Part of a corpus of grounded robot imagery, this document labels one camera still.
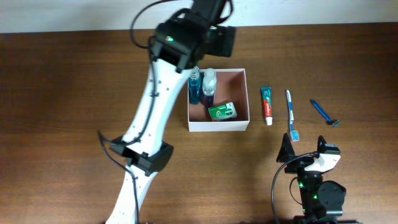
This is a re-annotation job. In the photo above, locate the blue white toothbrush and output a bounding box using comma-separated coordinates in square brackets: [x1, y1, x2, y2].
[285, 90, 300, 142]

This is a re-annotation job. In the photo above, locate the blue disposable razor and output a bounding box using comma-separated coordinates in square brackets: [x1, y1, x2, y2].
[310, 100, 341, 127]

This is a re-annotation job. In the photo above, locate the teal mouthwash bottle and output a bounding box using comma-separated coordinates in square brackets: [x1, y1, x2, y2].
[188, 67, 201, 105]

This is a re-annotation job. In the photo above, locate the purple hand sanitizer bottle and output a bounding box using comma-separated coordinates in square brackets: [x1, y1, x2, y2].
[202, 68, 217, 108]

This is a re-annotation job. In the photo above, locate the green red toothpaste tube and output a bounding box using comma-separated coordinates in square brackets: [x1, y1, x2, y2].
[261, 86, 273, 126]

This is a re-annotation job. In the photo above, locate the green soap box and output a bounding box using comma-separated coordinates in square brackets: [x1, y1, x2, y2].
[208, 102, 238, 122]

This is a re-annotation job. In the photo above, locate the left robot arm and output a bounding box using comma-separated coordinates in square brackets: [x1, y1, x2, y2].
[98, 0, 236, 223]

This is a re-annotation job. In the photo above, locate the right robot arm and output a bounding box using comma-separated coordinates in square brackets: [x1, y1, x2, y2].
[271, 133, 346, 223]

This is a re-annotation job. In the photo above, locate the white open cardboard box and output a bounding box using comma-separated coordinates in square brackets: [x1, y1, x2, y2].
[187, 68, 250, 133]

